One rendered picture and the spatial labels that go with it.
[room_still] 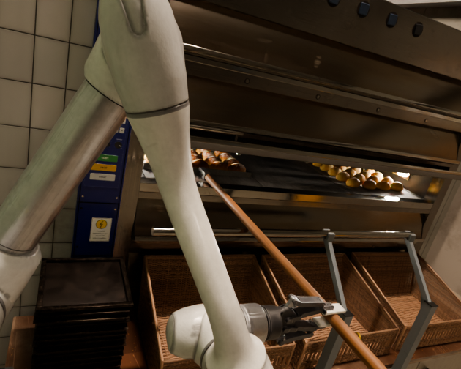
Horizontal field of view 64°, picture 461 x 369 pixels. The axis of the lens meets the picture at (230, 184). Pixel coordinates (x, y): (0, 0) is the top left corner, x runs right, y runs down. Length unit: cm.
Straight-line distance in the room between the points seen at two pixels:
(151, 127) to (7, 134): 94
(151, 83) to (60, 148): 28
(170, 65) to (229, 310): 37
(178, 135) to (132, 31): 16
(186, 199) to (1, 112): 94
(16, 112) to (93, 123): 72
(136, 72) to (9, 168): 100
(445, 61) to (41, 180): 194
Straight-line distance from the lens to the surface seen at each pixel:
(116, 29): 55
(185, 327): 76
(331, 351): 158
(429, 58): 213
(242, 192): 168
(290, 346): 161
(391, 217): 240
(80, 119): 73
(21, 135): 144
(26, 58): 139
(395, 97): 196
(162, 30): 55
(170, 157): 58
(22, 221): 82
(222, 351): 63
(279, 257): 114
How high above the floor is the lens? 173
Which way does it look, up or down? 19 degrees down
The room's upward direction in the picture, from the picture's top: 14 degrees clockwise
